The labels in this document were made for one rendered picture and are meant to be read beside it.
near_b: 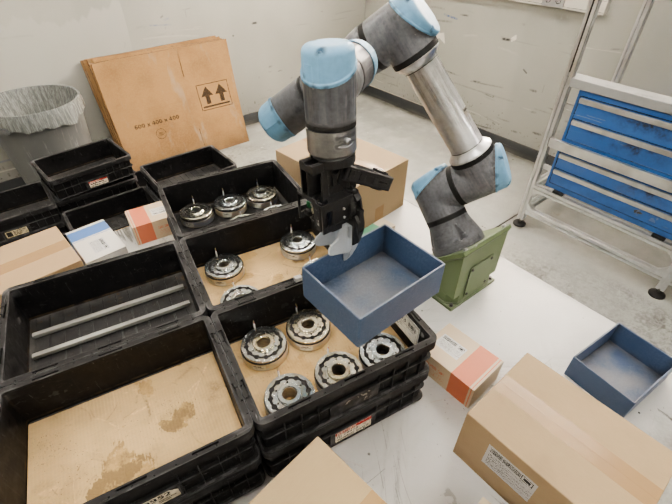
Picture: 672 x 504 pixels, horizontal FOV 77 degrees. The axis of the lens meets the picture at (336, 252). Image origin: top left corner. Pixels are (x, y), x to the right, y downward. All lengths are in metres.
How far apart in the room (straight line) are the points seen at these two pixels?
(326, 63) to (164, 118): 3.10
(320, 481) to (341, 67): 0.62
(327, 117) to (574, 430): 0.72
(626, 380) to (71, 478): 1.23
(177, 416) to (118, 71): 2.91
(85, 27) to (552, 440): 3.47
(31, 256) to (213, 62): 2.63
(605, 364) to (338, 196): 0.89
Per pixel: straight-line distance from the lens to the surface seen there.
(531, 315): 1.35
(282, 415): 0.79
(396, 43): 1.05
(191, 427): 0.93
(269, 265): 1.20
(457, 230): 1.20
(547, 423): 0.95
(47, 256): 1.42
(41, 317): 1.28
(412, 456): 1.02
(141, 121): 3.60
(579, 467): 0.93
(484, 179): 1.15
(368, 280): 0.79
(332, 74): 0.59
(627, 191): 2.65
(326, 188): 0.66
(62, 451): 1.01
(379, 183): 0.72
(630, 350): 1.37
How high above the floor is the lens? 1.62
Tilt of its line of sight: 40 degrees down
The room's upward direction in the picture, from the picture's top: straight up
